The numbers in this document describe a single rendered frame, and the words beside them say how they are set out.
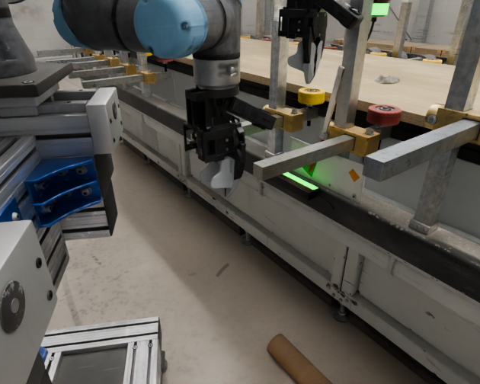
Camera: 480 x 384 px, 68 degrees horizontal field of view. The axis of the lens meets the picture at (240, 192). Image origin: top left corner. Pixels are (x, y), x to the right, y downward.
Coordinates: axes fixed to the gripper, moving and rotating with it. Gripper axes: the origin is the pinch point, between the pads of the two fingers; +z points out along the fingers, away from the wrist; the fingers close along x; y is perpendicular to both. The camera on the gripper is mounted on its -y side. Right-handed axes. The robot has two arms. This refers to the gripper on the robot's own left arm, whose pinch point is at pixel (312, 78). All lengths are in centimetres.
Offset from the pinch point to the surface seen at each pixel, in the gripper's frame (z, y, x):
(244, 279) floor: 99, 36, -29
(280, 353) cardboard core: 93, 2, 1
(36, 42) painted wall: 59, 703, -326
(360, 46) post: -6.3, -7.6, -7.9
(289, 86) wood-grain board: 10.4, 21.6, -34.1
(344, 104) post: 6.4, -6.1, -6.9
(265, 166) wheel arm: 13.3, -0.8, 21.3
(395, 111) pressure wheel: 8.6, -16.1, -15.3
